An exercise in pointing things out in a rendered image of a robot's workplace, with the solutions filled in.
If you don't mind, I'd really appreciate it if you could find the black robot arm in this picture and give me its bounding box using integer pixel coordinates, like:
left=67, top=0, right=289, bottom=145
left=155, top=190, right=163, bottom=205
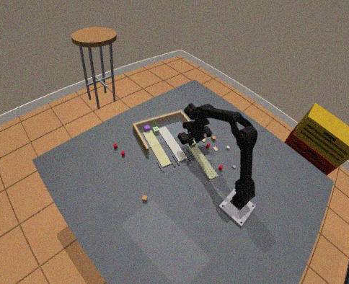
left=182, top=103, right=257, bottom=210

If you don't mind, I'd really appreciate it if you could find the beige strip with teal polka dots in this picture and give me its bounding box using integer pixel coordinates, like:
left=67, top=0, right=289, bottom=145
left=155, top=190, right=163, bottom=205
left=187, top=145, right=218, bottom=180

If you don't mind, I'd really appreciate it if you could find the white flat strip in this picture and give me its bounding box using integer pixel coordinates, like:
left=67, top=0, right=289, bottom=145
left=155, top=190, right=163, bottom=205
left=166, top=140, right=187, bottom=162

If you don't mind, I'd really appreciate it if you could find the pale yellow flat strip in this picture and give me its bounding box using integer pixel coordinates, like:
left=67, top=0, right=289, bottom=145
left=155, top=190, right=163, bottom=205
left=151, top=145, right=172, bottom=167

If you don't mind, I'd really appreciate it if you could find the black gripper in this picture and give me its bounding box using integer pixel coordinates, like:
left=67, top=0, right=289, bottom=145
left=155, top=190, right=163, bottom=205
left=178, top=124, right=212, bottom=146

